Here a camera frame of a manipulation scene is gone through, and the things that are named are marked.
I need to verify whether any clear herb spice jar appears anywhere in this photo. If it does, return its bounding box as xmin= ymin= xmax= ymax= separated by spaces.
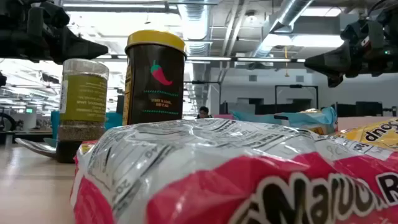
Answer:
xmin=57 ymin=58 xmax=109 ymax=164

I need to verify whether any person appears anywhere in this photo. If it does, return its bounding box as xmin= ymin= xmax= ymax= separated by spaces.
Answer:
xmin=196 ymin=106 xmax=213 ymax=119

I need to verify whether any long LED light bar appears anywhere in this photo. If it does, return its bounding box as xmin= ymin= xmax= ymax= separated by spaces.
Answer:
xmin=93 ymin=54 xmax=307 ymax=63

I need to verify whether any blue yellow ramen packet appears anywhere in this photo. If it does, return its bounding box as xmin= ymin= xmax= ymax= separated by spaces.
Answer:
xmin=231 ymin=107 xmax=338 ymax=135

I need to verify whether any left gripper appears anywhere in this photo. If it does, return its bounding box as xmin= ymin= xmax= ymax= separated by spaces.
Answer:
xmin=0 ymin=0 xmax=109 ymax=65

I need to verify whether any blue plastic bin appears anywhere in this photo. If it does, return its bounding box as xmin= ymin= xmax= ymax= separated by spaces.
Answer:
xmin=50 ymin=111 xmax=124 ymax=140

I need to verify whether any black background stand frame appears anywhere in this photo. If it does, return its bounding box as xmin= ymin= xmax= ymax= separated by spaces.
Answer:
xmin=275 ymin=84 xmax=320 ymax=110
xmin=183 ymin=81 xmax=222 ymax=116

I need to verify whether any brown yellow-lid spice jar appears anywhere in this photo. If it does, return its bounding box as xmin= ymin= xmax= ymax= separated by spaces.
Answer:
xmin=123 ymin=30 xmax=187 ymax=125

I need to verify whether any silver metal spoon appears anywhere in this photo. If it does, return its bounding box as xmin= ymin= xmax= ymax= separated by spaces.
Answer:
xmin=14 ymin=138 xmax=57 ymax=158

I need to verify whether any red white ramen packet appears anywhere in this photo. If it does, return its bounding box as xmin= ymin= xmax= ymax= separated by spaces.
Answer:
xmin=70 ymin=118 xmax=398 ymax=224

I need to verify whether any ribbed silver air duct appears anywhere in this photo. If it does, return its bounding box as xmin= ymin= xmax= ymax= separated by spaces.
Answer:
xmin=177 ymin=0 xmax=215 ymax=116

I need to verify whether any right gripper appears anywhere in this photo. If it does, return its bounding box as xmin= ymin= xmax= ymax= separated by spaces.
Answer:
xmin=304 ymin=4 xmax=398 ymax=88

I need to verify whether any black background monitor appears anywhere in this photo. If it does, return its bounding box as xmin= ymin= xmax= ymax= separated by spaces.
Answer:
xmin=337 ymin=103 xmax=357 ymax=118
xmin=356 ymin=101 xmax=383 ymax=118

